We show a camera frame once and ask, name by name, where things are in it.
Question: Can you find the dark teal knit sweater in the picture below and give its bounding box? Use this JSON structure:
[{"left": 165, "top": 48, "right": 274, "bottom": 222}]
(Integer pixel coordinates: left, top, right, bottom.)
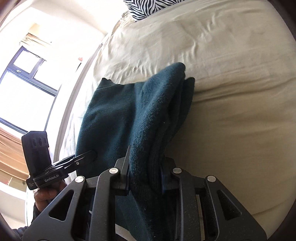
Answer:
[{"left": 76, "top": 62, "right": 195, "bottom": 240}]

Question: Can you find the beige curtain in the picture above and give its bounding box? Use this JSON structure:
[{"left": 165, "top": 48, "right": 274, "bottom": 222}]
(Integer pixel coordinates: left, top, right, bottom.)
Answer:
[{"left": 0, "top": 128, "right": 29, "bottom": 181}]

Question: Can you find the dark framed window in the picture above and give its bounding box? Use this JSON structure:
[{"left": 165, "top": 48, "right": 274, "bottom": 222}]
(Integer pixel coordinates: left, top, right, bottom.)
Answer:
[{"left": 1, "top": 46, "right": 61, "bottom": 134}]

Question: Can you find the cream bed sheet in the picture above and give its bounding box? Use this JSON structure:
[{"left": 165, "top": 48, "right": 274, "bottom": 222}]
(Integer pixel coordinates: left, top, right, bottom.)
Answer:
[{"left": 60, "top": 0, "right": 296, "bottom": 239}]

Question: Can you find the person's left hand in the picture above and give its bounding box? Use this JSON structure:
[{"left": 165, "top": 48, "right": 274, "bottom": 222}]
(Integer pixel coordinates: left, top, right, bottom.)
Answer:
[{"left": 34, "top": 180, "right": 67, "bottom": 212}]

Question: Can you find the zebra print pillow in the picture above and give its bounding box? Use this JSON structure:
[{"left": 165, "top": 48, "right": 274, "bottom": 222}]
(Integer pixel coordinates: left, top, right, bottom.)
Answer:
[{"left": 123, "top": 0, "right": 183, "bottom": 22}]

